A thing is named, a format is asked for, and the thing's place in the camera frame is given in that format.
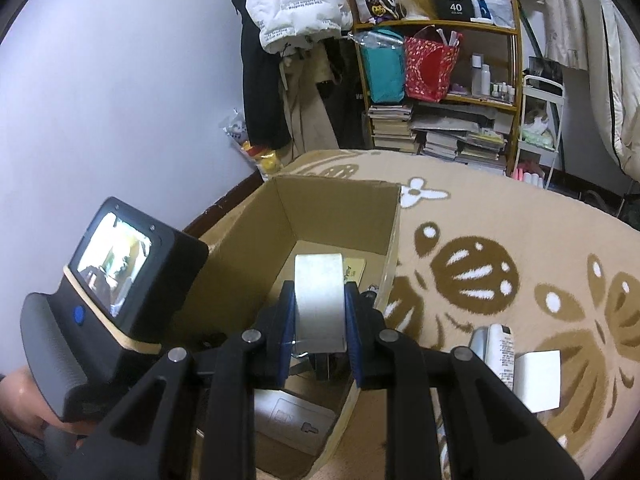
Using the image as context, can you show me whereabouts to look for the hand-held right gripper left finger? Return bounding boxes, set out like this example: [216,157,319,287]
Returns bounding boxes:
[57,280,297,480]

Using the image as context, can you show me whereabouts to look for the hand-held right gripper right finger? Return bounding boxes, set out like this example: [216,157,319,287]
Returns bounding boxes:
[344,282,586,480]

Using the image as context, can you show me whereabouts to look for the white square adapter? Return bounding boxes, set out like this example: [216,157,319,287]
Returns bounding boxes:
[292,253,348,356]

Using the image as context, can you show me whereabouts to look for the cardboard box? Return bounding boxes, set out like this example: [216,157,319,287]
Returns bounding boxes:
[165,175,403,480]

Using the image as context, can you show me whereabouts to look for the person's left hand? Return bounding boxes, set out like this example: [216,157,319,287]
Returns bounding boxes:
[0,366,96,436]

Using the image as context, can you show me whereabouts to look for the white tube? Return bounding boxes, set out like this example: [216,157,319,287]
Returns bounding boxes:
[485,324,516,393]

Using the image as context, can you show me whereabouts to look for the clear plastic bag with toys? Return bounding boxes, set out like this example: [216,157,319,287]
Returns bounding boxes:
[220,107,281,181]

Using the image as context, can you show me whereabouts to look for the white plug charger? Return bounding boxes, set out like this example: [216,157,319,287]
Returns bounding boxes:
[514,350,562,413]

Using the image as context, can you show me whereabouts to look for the beige coat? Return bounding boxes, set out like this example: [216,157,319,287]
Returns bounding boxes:
[277,42,341,158]

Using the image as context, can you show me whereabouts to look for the stack of books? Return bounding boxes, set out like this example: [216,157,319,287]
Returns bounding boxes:
[367,102,511,171]

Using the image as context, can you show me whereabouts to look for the black coat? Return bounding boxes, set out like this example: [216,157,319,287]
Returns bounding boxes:
[232,0,293,151]

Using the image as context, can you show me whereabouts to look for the dark hanging garment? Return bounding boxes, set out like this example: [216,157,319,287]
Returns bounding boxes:
[315,35,373,151]

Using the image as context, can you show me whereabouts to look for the pink and white bottles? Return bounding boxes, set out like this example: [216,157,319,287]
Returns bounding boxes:
[515,166,545,188]

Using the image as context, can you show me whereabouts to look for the teal bag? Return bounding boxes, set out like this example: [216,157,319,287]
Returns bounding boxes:
[352,30,406,105]

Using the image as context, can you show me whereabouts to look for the white trolley cart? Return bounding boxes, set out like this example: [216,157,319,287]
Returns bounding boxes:
[512,74,566,191]

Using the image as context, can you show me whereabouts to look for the wooden shelf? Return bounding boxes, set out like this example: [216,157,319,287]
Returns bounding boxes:
[350,0,523,176]

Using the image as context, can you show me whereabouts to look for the pale green tissue pack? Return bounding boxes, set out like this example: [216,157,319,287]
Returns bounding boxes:
[520,127,556,150]

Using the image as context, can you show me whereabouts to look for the red gift bag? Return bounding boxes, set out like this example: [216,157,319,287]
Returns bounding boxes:
[402,25,463,103]

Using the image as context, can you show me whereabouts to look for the white puffer jacket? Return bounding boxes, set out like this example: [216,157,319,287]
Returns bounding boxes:
[246,0,353,56]

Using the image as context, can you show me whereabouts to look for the black box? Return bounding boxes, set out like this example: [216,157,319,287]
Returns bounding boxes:
[434,0,476,23]

